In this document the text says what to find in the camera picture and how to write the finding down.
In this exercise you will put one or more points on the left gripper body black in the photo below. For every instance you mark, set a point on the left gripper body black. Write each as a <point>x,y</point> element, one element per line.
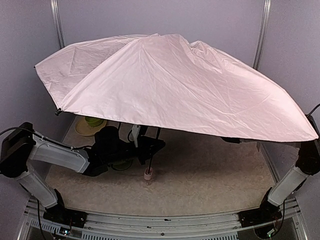
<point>144,149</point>

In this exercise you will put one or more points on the pink and black umbrella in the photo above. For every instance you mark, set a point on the pink and black umbrella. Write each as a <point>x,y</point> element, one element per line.
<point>165,81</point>

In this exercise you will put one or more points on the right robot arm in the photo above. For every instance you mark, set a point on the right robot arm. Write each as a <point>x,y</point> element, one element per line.
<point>307,164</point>

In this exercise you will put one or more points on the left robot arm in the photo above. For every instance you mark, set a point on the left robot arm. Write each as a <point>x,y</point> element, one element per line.
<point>24,144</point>

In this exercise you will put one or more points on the green plate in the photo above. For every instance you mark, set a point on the green plate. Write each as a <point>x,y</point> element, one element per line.
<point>121,165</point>

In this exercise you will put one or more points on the green bowl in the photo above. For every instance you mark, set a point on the green bowl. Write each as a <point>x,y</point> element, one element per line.
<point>93,121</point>

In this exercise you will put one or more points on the beige plate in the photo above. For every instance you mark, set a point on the beige plate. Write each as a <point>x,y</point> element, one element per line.
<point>82,128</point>

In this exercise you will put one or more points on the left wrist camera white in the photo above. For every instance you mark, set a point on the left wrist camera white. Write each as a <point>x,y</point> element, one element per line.
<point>134,134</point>

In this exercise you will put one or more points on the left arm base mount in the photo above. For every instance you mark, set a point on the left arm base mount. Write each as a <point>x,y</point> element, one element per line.
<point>69,217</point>

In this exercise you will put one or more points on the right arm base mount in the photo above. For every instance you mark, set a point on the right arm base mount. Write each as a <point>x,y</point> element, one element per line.
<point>256,216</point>

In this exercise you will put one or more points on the front aluminium rail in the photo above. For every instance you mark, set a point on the front aluminium rail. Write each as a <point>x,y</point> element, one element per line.
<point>109,226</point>

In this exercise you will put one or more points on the left aluminium corner post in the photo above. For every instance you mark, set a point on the left aluminium corner post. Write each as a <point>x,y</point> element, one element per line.
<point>54,5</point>

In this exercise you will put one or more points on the aluminium corner post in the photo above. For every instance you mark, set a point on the aluminium corner post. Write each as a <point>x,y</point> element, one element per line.
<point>262,33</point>
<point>54,5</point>

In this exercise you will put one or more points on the right aluminium corner post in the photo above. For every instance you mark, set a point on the right aluminium corner post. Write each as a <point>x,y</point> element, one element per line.
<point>262,33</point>

